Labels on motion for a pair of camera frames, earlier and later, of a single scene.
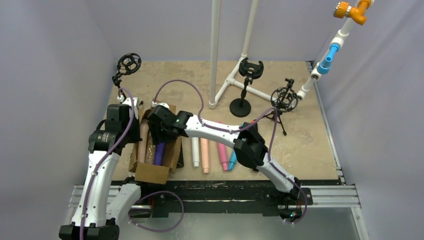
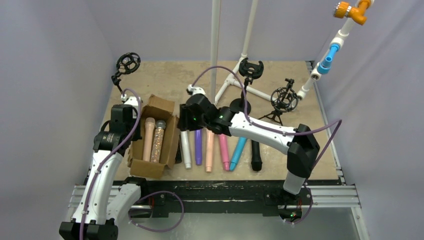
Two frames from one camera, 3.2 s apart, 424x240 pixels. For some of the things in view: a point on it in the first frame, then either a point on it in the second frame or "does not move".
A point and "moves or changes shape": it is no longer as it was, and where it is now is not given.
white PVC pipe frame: (214, 99) does not move
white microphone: (195, 151) -> (186, 149)
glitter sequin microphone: (150, 150) moves or changes shape
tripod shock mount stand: (283, 99) does not move
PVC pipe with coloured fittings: (356, 13) does not move
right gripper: (158, 127) -> (184, 112)
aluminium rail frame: (334, 195) does not move
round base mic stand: (241, 107) does not move
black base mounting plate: (216, 198) does not move
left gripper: (120, 133) does not move
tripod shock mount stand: (127, 64) does not move
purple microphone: (159, 153) -> (198, 146)
